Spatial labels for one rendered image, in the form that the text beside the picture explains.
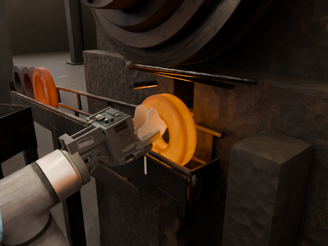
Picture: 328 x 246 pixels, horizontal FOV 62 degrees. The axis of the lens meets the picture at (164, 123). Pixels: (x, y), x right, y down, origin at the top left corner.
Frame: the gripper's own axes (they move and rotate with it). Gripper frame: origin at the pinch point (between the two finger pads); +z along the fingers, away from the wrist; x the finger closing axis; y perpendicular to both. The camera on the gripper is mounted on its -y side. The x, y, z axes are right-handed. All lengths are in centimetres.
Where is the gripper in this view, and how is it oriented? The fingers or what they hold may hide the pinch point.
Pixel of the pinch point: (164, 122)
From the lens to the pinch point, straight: 56.0
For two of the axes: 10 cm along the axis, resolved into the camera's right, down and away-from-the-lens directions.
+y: -1.9, -8.5, -4.8
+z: 7.4, -4.5, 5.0
